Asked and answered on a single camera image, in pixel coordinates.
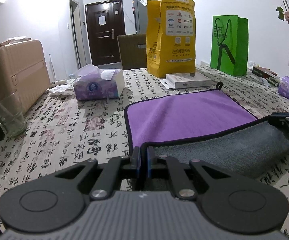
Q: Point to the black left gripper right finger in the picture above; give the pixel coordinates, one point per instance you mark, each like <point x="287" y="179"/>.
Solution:
<point x="230" y="201"/>

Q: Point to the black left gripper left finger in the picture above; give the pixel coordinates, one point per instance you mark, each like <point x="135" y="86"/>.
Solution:
<point x="54" y="201"/>

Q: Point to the purple and grey towel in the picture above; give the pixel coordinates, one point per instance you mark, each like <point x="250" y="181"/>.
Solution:
<point x="209" y="126"/>

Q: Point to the calligraphy print tablecloth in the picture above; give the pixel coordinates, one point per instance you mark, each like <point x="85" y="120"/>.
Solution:
<point x="62" y="132"/>

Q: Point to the green paper shopping bag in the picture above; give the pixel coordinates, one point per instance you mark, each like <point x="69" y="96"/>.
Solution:
<point x="230" y="44"/>

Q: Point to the clear drinking glass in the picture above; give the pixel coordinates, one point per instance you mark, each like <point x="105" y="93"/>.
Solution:
<point x="11" y="115"/>

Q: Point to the crumpled white tissue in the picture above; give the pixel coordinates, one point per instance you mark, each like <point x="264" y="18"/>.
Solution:
<point x="61" y="91"/>

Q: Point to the white flat box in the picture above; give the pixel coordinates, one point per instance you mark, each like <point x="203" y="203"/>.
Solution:
<point x="185" y="81"/>

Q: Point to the purple tissue box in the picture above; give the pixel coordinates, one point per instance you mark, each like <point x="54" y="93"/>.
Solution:
<point x="93" y="83"/>

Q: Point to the beige hard suitcase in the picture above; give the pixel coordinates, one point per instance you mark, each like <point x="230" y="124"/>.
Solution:
<point x="23" y="71"/>

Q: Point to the yellow paper delivery bag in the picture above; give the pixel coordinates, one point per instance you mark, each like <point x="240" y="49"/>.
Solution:
<point x="170" y="37"/>

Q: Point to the dark brown entrance door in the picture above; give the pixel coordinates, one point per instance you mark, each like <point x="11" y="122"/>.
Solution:
<point x="105" y="22"/>

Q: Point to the grey refrigerator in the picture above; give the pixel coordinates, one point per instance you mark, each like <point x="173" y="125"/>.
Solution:
<point x="140" y="15"/>

